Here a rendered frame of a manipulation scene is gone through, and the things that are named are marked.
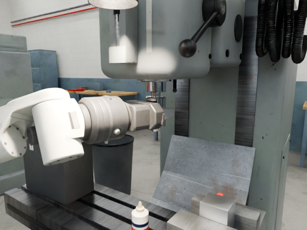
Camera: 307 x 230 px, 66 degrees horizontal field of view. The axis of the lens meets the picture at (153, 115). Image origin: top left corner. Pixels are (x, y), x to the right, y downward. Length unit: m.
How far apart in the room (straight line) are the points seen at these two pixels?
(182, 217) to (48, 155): 0.30
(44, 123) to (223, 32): 0.43
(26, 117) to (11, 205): 0.55
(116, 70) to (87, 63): 6.63
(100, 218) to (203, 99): 0.53
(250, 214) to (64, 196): 0.54
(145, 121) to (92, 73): 6.49
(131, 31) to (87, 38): 6.71
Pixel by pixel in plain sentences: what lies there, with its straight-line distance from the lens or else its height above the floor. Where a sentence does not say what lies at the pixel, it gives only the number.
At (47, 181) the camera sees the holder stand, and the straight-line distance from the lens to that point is 0.88.
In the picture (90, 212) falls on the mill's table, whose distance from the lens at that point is 0.78.
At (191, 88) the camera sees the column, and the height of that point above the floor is 1.27.
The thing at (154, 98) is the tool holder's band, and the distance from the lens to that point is 0.53.
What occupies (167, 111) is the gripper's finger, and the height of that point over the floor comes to 1.24.
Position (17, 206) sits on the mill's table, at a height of 0.89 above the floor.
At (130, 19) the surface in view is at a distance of 0.46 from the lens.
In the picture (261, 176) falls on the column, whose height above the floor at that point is 0.98.
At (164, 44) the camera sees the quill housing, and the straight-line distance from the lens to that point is 0.44.
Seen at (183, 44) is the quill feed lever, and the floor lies 1.37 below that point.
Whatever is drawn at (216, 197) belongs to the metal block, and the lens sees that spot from 0.56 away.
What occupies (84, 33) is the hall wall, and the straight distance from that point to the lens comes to 7.26.
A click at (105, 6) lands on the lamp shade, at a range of 0.41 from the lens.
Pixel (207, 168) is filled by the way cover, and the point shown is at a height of 0.99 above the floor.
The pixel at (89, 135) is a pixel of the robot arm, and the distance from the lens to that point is 0.44.
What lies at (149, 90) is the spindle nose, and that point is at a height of 1.28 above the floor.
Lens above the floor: 1.32
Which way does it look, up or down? 10 degrees down
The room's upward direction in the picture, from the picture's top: straight up
